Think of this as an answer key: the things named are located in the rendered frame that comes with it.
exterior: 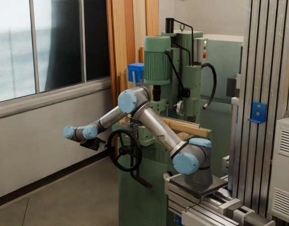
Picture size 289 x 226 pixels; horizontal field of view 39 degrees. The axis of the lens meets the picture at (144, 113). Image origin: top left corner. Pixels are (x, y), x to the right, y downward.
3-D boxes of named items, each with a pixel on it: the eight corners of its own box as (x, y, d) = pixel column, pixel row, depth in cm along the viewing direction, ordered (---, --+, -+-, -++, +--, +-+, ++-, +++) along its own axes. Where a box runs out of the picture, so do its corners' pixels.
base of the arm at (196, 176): (218, 180, 216) (219, 163, 213) (199, 189, 207) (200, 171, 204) (198, 171, 227) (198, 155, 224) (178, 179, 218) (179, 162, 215)
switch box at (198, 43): (192, 61, 285) (193, 38, 281) (200, 59, 293) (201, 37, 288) (200, 62, 281) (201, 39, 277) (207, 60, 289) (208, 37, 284)
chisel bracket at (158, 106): (148, 113, 279) (148, 101, 277) (160, 109, 290) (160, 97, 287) (156, 115, 275) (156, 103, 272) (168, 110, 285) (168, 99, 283)
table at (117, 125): (101, 133, 282) (101, 125, 280) (130, 123, 305) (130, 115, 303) (173, 154, 246) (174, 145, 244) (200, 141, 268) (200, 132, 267)
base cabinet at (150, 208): (117, 236, 309) (116, 149, 289) (162, 206, 353) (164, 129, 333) (165, 259, 282) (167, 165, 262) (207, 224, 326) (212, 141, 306)
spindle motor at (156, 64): (138, 83, 274) (138, 36, 265) (154, 79, 287) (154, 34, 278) (159, 86, 263) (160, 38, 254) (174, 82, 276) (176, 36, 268)
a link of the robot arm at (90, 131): (99, 121, 234) (85, 123, 240) (88, 127, 225) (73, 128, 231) (102, 135, 235) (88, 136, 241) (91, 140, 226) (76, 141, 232)
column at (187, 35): (158, 128, 306) (159, 31, 286) (175, 121, 323) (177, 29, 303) (183, 134, 293) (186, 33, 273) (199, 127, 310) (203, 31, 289)
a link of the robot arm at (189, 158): (211, 157, 203) (138, 80, 214) (199, 167, 190) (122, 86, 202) (196, 171, 209) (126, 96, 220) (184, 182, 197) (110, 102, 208)
